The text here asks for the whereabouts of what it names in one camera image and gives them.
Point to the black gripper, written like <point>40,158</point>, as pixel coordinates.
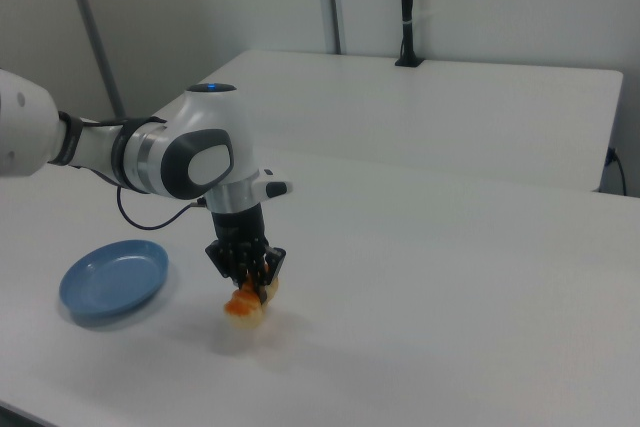
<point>239,229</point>

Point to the bread with orange topping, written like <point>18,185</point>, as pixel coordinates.
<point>245,314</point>

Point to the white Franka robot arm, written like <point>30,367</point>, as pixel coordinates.
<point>200,122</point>

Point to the blue plastic plate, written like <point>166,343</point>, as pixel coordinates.
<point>110,282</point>

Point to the white side table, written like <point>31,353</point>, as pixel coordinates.
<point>425,117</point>

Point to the grey slanted partition post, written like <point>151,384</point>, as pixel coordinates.
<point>95,42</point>

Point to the black camera stand pole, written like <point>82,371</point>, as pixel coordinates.
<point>407,7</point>

